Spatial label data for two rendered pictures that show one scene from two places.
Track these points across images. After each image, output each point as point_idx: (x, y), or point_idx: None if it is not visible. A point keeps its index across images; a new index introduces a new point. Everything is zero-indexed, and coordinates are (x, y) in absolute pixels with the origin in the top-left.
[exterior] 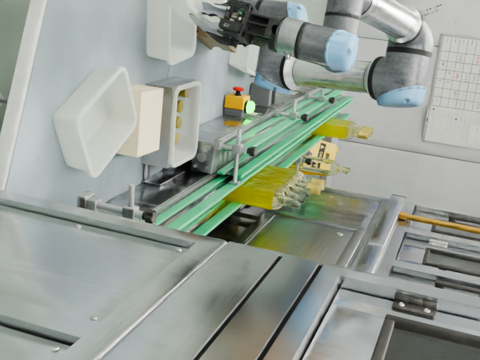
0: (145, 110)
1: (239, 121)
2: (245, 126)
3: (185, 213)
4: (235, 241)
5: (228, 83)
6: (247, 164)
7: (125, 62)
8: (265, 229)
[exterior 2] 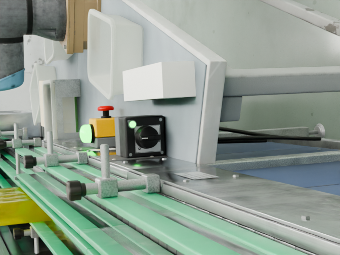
0: (40, 93)
1: (80, 145)
2: (60, 146)
3: (13, 169)
4: (10, 232)
5: (122, 103)
6: (31, 177)
7: (61, 62)
8: (0, 247)
